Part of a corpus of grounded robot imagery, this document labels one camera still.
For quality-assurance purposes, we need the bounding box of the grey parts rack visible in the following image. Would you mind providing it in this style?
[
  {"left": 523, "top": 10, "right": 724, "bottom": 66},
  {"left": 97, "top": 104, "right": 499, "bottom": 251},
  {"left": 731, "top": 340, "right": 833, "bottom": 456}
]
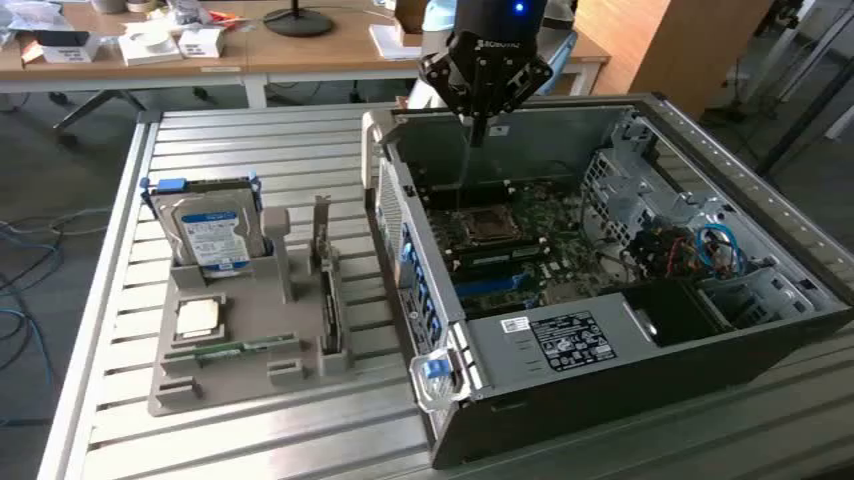
[{"left": 145, "top": 207, "right": 355, "bottom": 419}]

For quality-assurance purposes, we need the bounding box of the clear latch with blue tab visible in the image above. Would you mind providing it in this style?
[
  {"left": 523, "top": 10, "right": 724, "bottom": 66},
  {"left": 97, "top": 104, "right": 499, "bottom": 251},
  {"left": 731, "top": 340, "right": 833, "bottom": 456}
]
[{"left": 407, "top": 347, "right": 470, "bottom": 414}]

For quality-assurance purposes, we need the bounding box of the blue expansion slot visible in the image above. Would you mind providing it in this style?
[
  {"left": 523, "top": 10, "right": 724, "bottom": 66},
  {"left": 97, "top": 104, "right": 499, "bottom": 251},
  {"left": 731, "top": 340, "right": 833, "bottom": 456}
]
[{"left": 458, "top": 277, "right": 536, "bottom": 298}]

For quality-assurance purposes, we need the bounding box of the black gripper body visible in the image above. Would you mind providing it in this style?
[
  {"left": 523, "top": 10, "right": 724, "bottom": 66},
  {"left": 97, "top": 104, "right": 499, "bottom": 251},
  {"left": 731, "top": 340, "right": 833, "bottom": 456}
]
[{"left": 444, "top": 0, "right": 546, "bottom": 117}]

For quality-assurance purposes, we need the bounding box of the white box with round roll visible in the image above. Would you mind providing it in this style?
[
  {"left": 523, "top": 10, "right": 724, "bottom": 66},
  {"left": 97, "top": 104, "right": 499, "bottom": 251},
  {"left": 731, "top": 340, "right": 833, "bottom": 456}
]
[{"left": 117, "top": 22, "right": 185, "bottom": 67}]

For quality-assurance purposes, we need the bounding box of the metal CPU socket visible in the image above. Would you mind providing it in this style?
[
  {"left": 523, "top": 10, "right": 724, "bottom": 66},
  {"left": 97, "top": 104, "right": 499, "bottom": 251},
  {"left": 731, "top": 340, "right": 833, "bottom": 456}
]
[{"left": 456, "top": 204, "right": 523, "bottom": 242}]

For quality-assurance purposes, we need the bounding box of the grey power supply unit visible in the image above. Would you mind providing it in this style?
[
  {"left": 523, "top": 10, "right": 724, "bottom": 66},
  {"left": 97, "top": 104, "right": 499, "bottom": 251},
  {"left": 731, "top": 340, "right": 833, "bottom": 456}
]
[{"left": 464, "top": 292, "right": 660, "bottom": 396}]

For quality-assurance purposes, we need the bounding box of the metal disk bay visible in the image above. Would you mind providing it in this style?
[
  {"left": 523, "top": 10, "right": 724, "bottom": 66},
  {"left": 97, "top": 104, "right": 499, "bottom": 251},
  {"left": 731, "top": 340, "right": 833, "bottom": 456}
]
[{"left": 696, "top": 267, "right": 819, "bottom": 331}]

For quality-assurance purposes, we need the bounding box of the green motherboard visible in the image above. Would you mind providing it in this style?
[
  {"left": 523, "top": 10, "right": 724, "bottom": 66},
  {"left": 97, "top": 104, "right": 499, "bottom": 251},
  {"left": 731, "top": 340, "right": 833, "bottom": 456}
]
[{"left": 423, "top": 177, "right": 628, "bottom": 319}]

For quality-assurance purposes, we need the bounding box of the graphics card with metal bracket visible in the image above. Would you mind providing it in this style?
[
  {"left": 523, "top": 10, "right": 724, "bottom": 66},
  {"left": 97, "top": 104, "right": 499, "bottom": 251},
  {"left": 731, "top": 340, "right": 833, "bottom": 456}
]
[{"left": 311, "top": 194, "right": 347, "bottom": 354}]

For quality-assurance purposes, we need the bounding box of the black round lamp base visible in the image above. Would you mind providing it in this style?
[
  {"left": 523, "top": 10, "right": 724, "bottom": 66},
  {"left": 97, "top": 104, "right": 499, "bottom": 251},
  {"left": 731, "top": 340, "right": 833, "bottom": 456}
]
[{"left": 261, "top": 0, "right": 335, "bottom": 39}]

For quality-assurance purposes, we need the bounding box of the installed green RAM stick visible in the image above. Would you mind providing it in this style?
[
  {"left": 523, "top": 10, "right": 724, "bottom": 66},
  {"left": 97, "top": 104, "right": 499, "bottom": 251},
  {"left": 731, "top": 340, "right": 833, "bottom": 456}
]
[{"left": 468, "top": 248, "right": 542, "bottom": 266}]

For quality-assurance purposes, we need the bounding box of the small white carton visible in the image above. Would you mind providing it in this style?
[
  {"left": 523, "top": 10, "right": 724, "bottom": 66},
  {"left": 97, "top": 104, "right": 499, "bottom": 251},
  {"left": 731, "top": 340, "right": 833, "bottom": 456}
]
[{"left": 176, "top": 27, "right": 227, "bottom": 60}]

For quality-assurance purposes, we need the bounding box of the white paper stack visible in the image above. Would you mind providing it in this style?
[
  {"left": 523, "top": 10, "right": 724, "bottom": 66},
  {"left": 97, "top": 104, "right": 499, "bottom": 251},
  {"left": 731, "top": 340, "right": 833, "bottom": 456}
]
[{"left": 368, "top": 23, "right": 426, "bottom": 61}]

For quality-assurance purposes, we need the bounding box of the red wire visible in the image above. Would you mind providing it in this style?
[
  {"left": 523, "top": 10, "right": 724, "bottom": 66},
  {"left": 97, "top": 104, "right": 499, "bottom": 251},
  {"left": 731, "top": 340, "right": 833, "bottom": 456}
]
[{"left": 670, "top": 237, "right": 696, "bottom": 277}]

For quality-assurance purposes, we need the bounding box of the blue wire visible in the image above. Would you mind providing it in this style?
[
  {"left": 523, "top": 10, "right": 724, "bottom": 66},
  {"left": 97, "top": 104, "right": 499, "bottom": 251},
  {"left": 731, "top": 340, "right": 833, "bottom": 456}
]
[{"left": 692, "top": 223, "right": 750, "bottom": 280}]

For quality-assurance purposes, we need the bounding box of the hard disk in blue carrier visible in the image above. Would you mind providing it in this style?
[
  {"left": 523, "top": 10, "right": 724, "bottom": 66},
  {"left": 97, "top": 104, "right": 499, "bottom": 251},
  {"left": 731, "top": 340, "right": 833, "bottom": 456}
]
[{"left": 139, "top": 171, "right": 269, "bottom": 280}]

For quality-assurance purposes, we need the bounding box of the wooden cabinet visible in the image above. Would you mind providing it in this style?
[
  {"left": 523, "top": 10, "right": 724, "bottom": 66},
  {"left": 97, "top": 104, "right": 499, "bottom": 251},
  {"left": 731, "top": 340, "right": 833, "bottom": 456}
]
[{"left": 572, "top": 0, "right": 775, "bottom": 121}]

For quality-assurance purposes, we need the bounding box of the loose green RAM stick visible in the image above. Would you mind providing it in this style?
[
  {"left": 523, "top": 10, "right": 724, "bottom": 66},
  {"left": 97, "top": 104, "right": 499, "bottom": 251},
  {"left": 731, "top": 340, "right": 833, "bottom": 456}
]
[{"left": 164, "top": 333, "right": 299, "bottom": 360}]

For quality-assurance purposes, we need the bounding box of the black wire bundle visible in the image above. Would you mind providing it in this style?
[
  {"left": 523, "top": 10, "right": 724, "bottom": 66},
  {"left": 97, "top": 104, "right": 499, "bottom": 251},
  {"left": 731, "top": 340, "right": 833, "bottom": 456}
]
[{"left": 628, "top": 227, "right": 675, "bottom": 281}]

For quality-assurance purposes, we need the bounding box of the black open PC case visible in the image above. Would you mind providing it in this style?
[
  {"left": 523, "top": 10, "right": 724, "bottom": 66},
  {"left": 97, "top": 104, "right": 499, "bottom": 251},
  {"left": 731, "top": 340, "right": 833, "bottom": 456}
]
[{"left": 359, "top": 92, "right": 854, "bottom": 471}]

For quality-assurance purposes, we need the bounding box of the silver CPU chip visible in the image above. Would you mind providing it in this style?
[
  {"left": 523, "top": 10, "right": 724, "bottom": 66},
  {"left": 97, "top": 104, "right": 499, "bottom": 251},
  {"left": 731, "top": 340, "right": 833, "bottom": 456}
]
[{"left": 173, "top": 299, "right": 221, "bottom": 337}]

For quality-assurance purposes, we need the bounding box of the perforated metal drive cage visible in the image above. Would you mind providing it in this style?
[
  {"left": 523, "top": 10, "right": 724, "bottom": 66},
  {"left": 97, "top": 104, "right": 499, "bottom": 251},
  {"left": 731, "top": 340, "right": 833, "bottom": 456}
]
[{"left": 579, "top": 147, "right": 668, "bottom": 251}]

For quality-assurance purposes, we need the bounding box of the blue floor cable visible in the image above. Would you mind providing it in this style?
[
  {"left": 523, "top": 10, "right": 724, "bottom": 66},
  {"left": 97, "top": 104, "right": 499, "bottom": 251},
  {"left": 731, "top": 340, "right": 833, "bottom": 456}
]
[{"left": 0, "top": 219, "right": 61, "bottom": 426}]

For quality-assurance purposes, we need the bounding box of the white box with black lid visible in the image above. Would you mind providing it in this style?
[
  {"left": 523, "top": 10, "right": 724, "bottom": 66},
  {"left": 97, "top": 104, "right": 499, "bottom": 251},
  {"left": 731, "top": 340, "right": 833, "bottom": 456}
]
[{"left": 32, "top": 29, "right": 101, "bottom": 65}]

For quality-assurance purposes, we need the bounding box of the grey floor cable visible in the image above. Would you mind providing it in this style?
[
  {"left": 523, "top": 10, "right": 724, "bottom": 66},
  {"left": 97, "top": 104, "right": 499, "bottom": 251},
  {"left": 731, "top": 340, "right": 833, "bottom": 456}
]
[{"left": 0, "top": 206, "right": 112, "bottom": 240}]

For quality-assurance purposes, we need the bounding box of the brown cardboard box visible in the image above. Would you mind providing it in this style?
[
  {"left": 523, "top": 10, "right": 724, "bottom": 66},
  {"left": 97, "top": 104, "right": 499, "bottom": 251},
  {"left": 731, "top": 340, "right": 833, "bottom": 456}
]
[{"left": 392, "top": 0, "right": 430, "bottom": 36}]

